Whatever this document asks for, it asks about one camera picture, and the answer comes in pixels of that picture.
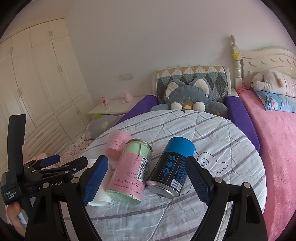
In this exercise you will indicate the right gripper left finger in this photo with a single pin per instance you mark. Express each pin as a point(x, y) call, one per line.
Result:
point(46, 221)

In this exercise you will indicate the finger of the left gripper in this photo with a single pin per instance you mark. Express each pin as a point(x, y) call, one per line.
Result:
point(70, 168)
point(42, 163)

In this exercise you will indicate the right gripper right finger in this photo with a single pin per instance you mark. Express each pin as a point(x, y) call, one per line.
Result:
point(246, 220)

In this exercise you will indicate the pink plastic cup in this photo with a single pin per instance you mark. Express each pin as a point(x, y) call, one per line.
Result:
point(116, 144)

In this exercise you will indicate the white paper cup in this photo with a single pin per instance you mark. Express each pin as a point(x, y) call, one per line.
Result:
point(101, 198)

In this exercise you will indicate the person's left hand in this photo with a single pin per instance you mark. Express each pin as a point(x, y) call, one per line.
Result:
point(13, 210)

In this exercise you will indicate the heart patterned sheet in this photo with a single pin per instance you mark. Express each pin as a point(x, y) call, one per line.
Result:
point(72, 152)

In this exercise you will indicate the grey flower pillow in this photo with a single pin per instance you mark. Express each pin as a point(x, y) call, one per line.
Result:
point(100, 125)

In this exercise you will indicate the pink green tin can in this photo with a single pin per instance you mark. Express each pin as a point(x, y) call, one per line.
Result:
point(128, 181)

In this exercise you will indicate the pink white rabbit figurine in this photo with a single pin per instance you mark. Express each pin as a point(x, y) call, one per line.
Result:
point(105, 100)

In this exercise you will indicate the cream bedside table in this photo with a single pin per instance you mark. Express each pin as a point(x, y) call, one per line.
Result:
point(115, 106)

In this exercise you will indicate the striped white quilt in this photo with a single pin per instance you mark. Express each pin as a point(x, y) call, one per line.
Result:
point(221, 147)

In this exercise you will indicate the cream wardrobe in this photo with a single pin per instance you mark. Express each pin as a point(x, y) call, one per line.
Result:
point(41, 78)

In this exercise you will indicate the black blue tin can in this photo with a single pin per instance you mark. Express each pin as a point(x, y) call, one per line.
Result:
point(168, 176)

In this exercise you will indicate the pink fleece blanket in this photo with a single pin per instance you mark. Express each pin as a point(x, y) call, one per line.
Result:
point(276, 134)

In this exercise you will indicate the purple bed bumper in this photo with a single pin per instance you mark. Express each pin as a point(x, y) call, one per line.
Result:
point(237, 113)

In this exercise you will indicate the blue patterned pillow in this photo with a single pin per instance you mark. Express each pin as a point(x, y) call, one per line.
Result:
point(277, 102)

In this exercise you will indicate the grey cat plush toy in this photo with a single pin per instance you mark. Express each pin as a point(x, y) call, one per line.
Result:
point(197, 96)

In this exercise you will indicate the white plush dog toy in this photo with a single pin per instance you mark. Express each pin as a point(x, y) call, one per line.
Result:
point(274, 82)

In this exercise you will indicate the diamond patterned quilted cushion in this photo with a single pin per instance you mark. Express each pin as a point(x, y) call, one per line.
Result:
point(217, 76)

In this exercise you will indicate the cream bed headboard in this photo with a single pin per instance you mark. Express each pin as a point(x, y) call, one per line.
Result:
point(248, 63)

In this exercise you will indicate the yellow star decoration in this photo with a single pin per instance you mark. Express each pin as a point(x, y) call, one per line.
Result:
point(235, 55)

